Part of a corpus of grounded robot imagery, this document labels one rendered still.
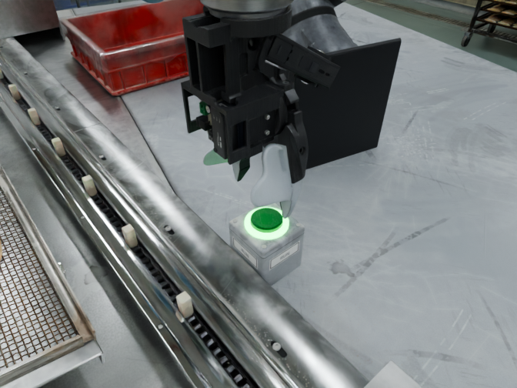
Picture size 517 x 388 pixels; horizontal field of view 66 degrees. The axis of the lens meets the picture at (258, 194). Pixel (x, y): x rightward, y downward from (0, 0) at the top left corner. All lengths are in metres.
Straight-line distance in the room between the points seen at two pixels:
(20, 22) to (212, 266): 1.03
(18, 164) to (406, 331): 0.69
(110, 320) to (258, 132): 0.30
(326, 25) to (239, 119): 0.41
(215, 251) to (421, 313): 0.27
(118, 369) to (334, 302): 0.26
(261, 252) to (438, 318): 0.23
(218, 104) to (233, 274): 0.22
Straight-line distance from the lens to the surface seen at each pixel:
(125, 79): 1.00
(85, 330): 0.44
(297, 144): 0.37
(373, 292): 0.54
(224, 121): 0.34
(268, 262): 0.48
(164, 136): 0.82
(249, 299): 0.47
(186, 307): 0.47
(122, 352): 0.50
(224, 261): 0.50
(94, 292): 0.56
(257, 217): 0.49
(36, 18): 1.38
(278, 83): 0.37
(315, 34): 0.70
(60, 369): 0.43
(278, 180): 0.39
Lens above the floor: 1.24
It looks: 40 degrees down
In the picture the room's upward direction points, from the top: straight up
